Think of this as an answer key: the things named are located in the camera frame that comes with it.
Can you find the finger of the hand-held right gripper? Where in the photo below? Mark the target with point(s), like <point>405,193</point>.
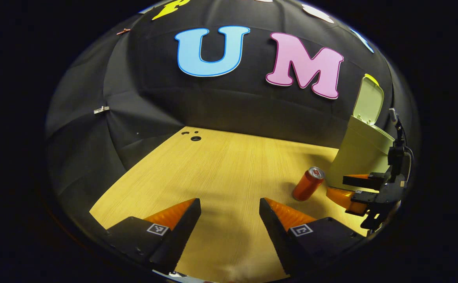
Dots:
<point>364,181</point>
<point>345,198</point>

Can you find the silver metal clip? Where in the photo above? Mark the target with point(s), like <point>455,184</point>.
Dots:
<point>101,109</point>

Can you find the orange pop can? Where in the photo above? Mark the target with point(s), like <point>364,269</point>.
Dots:
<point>306,186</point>

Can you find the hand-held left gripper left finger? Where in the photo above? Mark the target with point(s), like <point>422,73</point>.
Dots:
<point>182,228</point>

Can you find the pale green desktop garbage bin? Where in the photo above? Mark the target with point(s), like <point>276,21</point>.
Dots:
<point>358,157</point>

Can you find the copper metal clip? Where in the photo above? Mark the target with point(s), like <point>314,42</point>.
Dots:
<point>123,31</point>

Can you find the black backdrop cloth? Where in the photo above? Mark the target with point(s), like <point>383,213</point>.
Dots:
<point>154,98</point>

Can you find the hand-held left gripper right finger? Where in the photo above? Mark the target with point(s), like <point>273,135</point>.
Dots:
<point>272,228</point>

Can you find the wooden desktop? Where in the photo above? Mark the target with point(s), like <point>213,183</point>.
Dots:
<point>221,173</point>

